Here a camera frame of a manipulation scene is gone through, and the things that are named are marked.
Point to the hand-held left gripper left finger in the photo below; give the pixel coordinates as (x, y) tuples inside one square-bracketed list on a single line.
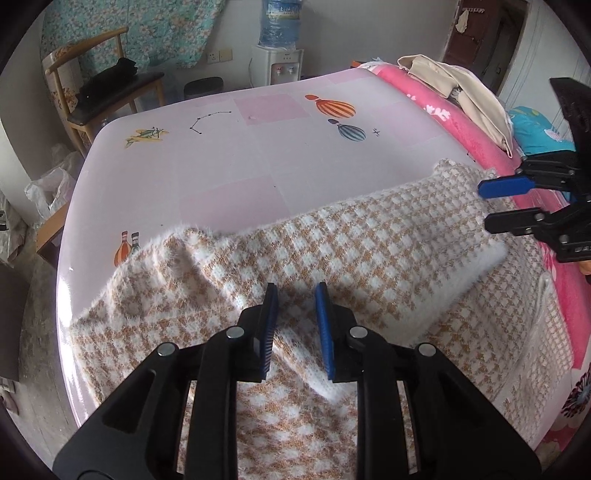
[(267, 332)]

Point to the black garment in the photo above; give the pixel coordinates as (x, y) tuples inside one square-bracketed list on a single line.
[(111, 78)]

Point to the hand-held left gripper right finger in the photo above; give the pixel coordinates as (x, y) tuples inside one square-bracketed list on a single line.
[(325, 332)]

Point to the teal floral cloth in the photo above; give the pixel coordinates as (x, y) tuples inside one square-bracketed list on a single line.
[(138, 27)]

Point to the blue water bottle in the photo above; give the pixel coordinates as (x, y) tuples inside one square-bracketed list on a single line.
[(279, 23)]

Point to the brown wooden door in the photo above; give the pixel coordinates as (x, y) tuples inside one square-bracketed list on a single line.
[(489, 34)]

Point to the wooden chair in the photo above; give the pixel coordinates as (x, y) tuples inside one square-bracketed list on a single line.
[(115, 105)]

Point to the wooden stool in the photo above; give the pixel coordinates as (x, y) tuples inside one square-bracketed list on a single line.
[(48, 230)]

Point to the fuzzy houndstooth sweater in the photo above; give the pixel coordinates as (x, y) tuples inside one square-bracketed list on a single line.
[(369, 254)]

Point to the dark cabinet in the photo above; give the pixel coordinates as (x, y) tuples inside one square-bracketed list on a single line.
[(9, 318)]

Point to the teal printed pillow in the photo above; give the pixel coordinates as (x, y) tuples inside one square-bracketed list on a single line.
[(531, 127)]

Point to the white water dispenser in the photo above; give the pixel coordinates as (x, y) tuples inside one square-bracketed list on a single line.
[(277, 64)]

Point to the pink printed bed sheet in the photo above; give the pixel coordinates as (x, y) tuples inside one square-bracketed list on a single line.
[(231, 161)]

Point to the white plastic bag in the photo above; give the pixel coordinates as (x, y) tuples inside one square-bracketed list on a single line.
[(51, 184)]

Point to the pink floral blanket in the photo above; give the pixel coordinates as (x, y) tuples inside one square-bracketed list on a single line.
[(434, 110)]

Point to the white wall socket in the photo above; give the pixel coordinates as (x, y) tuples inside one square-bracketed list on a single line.
[(219, 56)]

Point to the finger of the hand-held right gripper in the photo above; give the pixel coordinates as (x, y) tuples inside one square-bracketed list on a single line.
[(505, 187), (515, 221)]

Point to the cream garment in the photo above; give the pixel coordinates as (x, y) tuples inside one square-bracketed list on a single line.
[(475, 101)]

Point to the white panelled wardrobe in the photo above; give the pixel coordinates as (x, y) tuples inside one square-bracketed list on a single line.
[(540, 46)]

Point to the small hanging cloth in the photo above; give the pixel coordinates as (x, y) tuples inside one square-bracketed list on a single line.
[(461, 21)]

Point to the black trash bin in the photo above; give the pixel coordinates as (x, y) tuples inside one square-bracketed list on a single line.
[(203, 87)]

